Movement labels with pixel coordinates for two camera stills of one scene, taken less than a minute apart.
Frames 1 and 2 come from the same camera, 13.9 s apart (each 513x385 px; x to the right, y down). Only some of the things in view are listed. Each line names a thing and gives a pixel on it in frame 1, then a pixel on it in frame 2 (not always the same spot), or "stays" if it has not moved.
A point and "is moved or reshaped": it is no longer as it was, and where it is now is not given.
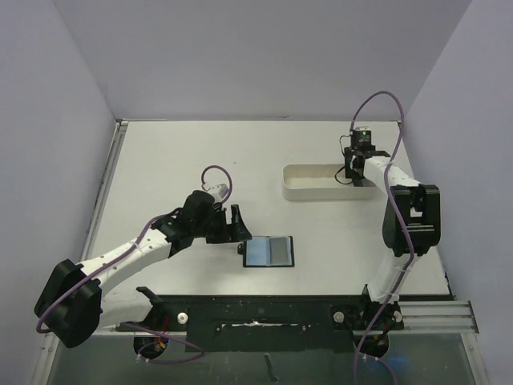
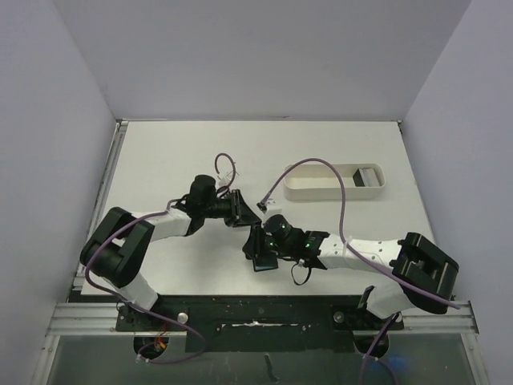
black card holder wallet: [268, 252] is moved or reshaped
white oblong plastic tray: [322, 181] stays
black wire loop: [344, 135] -> [306, 277]
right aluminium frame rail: [445, 316] stays
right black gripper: [358, 161] -> [256, 244]
